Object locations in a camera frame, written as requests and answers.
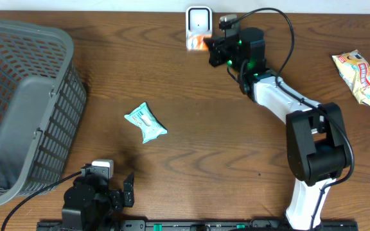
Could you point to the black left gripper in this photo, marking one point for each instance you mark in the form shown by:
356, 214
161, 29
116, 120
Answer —
118, 202

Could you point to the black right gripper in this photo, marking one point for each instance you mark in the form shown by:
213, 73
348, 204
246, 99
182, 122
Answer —
215, 49

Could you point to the orange small snack box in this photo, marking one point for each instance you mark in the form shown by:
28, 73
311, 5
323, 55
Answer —
196, 43

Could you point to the light blue wipes pack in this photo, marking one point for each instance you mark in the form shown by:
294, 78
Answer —
150, 127

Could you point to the cream chips snack bag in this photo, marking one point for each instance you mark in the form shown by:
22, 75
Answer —
354, 69

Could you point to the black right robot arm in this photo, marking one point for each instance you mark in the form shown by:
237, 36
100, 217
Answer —
316, 143

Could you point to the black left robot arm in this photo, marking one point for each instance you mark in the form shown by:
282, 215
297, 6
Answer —
90, 204

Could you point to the white barcode scanner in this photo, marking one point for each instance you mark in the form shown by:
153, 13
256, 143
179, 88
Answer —
199, 21

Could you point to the grey plastic mesh basket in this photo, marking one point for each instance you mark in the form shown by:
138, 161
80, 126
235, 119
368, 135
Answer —
42, 100

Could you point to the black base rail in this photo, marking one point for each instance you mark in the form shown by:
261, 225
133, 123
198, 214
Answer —
258, 224

